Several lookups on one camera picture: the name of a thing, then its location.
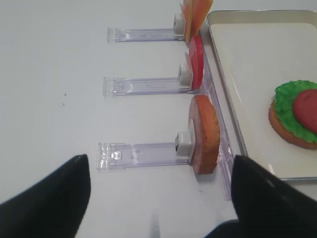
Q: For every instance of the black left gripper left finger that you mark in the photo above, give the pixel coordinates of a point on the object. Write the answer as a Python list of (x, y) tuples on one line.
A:
[(52, 208)]

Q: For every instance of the white pusher block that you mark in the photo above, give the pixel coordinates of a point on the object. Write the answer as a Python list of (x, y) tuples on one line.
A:
[(183, 143), (179, 24), (185, 75)]

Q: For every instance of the green lettuce leaf on tray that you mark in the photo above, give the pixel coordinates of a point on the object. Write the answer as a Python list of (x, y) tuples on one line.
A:
[(285, 95)]

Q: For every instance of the white pusher block near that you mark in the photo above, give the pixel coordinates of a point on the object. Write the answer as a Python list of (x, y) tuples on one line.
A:
[(183, 143)]

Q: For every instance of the bread slice in left rack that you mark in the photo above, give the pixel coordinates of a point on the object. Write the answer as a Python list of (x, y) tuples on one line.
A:
[(207, 134)]

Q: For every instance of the bottom bun slice on tray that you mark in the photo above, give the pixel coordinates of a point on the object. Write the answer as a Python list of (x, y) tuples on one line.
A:
[(284, 133)]

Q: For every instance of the white pusher block far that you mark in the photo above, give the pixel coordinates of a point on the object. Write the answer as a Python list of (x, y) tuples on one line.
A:
[(179, 24)]

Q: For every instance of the clear acrylic left rack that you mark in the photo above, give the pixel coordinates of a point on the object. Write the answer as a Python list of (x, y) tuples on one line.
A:
[(115, 87)]

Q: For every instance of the red tomato slice in rack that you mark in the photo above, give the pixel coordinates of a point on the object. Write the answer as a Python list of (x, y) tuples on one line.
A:
[(195, 59)]

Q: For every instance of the orange cheese slice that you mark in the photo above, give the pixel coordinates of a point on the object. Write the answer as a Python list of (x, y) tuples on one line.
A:
[(187, 11), (200, 10)]

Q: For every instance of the white metal tray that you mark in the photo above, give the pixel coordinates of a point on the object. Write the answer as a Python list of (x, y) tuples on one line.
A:
[(256, 51)]

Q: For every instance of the white pusher block middle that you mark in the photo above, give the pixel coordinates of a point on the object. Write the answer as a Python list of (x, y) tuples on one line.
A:
[(185, 75)]

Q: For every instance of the red tomato slice on tray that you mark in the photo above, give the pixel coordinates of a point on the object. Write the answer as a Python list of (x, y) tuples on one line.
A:
[(305, 109)]

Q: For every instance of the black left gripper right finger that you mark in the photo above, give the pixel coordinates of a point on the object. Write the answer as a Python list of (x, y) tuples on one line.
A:
[(266, 206)]

